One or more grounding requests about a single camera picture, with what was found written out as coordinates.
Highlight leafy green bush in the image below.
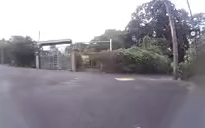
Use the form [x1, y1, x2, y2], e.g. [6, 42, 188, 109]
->
[179, 36, 205, 85]

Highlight roofed gate with posts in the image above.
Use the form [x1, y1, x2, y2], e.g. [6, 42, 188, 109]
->
[34, 38, 78, 72]

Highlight large dark tree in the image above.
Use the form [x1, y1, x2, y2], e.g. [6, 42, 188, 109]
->
[124, 0, 205, 64]

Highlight wooden utility pole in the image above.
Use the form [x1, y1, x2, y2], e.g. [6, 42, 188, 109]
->
[163, 0, 182, 81]

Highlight overgrown green hedge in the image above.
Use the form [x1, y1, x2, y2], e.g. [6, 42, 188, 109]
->
[75, 46, 175, 75]

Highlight thin pale pole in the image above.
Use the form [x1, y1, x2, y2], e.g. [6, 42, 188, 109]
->
[109, 37, 113, 52]

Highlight grey asphalt road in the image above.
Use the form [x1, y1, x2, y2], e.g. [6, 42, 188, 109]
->
[0, 63, 205, 128]

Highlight distant trees behind hedge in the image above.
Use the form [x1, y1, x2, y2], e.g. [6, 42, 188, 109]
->
[89, 28, 128, 51]

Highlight group of dark trees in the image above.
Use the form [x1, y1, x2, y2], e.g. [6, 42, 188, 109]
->
[0, 34, 39, 68]

